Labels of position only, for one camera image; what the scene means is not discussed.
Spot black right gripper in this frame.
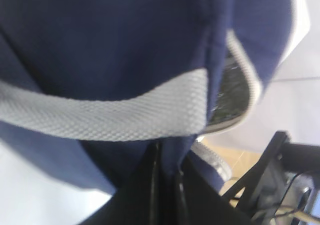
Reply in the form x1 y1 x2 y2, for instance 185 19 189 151
222 131 320 225

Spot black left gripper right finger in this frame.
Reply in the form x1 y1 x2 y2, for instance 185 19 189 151
175 156 253 225

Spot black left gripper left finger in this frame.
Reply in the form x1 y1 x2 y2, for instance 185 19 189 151
80 141 173 225

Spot navy blue insulated lunch bag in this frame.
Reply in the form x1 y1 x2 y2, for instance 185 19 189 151
0 0 299 194

